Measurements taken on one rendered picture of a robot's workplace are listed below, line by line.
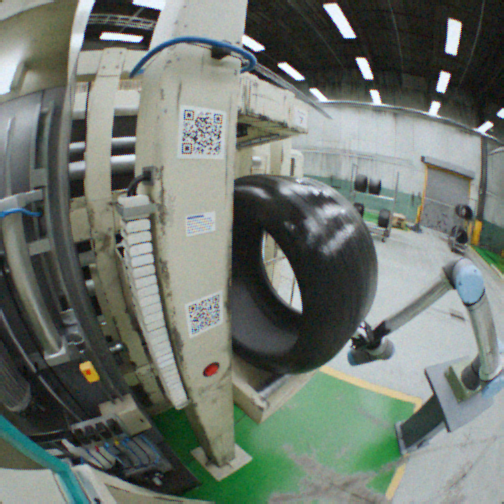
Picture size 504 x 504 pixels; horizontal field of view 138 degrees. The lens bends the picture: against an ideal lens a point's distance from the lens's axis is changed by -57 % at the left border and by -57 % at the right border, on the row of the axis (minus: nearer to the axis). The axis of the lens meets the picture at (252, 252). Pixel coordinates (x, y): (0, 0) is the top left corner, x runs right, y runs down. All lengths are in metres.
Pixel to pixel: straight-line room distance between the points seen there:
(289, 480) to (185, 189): 1.48
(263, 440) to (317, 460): 0.38
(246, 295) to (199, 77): 0.77
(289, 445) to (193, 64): 1.67
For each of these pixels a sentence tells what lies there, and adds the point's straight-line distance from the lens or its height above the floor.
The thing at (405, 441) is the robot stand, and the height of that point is 0.04.
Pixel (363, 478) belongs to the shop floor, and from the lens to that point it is 1.64.
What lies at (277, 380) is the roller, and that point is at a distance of 0.66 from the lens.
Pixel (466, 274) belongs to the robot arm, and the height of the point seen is 1.27.
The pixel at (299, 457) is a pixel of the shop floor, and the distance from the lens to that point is 1.54.
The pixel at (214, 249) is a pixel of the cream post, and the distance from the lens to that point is 0.35.
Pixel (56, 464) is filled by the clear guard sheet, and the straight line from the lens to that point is 0.21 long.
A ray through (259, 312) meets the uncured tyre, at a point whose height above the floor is 0.93.
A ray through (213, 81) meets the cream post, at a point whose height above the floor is 1.59.
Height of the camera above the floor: 1.46
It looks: 21 degrees down
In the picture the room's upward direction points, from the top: 3 degrees clockwise
